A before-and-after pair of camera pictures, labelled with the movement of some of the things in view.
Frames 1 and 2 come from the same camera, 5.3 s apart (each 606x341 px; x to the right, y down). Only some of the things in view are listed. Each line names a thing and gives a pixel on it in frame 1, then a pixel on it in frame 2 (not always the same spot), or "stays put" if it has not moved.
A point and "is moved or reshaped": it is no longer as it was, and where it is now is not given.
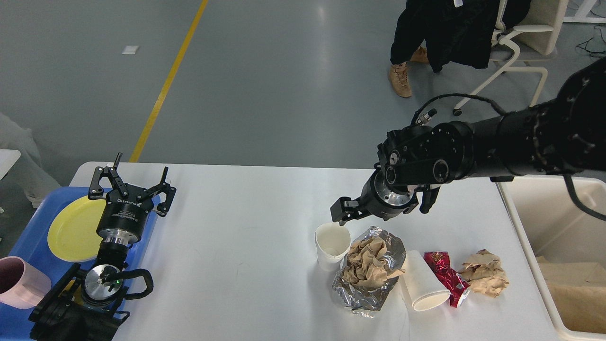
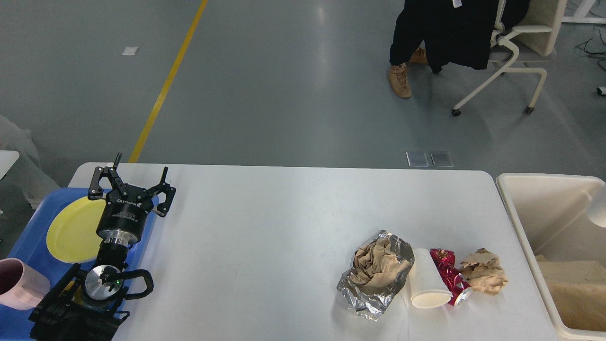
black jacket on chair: x=461 y=32 stays put
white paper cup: x=333 y=241 -> x=596 y=206
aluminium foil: x=362 y=302 is moved or reshaped
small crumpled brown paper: x=485 y=273 stays put
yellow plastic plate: x=72 y=235 stays put
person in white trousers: x=35 y=182 stays put
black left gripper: x=122 y=220 stays put
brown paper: x=366 y=264 is moved or reshaped
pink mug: x=21 y=285 stays put
